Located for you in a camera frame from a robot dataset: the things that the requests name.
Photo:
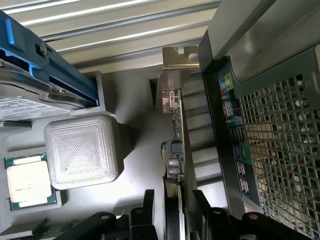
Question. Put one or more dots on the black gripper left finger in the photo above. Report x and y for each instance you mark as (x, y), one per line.
(140, 225)

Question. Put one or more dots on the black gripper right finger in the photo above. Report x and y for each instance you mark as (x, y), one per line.
(215, 225)

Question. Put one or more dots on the metal port block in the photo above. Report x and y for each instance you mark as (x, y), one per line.
(236, 117)

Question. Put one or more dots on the silver CPU green edge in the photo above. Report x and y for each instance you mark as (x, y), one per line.
(27, 180)

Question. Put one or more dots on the silver hard disk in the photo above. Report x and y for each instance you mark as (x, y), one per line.
(25, 105)

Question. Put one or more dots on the blue disk caddy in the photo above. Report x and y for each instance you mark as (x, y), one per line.
(62, 70)

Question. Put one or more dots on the open metal PC case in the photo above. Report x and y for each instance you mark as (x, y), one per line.
(275, 37)

